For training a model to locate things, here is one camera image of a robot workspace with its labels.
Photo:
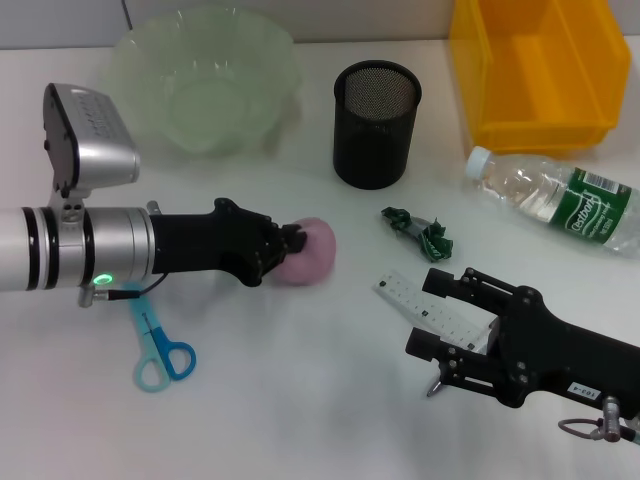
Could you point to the black mesh pen holder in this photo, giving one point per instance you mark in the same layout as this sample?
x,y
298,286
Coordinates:
x,y
375,145

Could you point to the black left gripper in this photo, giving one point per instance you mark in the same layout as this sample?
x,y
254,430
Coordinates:
x,y
200,245

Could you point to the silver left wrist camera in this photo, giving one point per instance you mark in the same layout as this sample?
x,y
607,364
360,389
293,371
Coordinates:
x,y
100,145

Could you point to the yellow plastic bin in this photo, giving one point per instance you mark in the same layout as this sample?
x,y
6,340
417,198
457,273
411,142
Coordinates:
x,y
550,75

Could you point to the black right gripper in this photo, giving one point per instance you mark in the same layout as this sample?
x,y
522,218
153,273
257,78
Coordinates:
x,y
560,355

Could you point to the blue safety scissors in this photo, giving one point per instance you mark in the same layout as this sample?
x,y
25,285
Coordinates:
x,y
142,315

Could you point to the clear plastic ruler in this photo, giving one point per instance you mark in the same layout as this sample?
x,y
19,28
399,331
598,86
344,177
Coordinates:
x,y
425,300

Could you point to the white grey ballpoint pen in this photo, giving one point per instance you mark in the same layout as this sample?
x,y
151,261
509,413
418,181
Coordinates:
x,y
433,389

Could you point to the translucent green fruit bowl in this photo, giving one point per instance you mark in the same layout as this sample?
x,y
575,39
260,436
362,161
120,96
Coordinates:
x,y
200,115

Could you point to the green plastic wrapper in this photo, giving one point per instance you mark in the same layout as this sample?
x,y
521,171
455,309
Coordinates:
x,y
430,240

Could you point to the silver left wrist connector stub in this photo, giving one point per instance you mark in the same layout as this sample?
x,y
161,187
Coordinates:
x,y
152,207

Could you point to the clear green-label water bottle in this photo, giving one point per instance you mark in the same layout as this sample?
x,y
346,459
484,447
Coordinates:
x,y
525,190

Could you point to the pink toy peach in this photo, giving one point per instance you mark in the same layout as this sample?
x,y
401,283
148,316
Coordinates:
x,y
315,255

